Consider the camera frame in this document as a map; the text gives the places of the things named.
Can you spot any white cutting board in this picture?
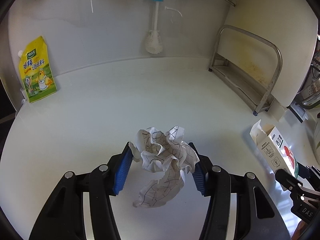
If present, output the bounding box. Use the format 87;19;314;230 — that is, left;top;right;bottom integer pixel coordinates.
223;0;319;107

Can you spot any metal cutting board stand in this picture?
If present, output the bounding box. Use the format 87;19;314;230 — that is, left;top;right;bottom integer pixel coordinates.
208;25;283;117

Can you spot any white bottle brush blue tip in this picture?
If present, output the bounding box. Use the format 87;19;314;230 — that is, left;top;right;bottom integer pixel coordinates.
145;0;166;55

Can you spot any yellow seasoning pouch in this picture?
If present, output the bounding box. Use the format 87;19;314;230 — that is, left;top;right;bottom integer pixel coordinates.
17;36;57;104

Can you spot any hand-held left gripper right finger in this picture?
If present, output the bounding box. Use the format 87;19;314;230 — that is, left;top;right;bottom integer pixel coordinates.
187;142;292;240

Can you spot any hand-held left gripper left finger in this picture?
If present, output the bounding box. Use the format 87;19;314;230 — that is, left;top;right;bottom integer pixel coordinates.
29;141;134;240

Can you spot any white milk carton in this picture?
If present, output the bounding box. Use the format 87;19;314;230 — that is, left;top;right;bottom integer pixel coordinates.
249;120;299;179

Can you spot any white paper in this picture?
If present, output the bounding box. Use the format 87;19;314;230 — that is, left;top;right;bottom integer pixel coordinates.
132;125;200;209

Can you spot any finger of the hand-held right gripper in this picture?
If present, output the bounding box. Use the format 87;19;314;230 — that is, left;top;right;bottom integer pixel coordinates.
297;163;320;181
275;169;305;193

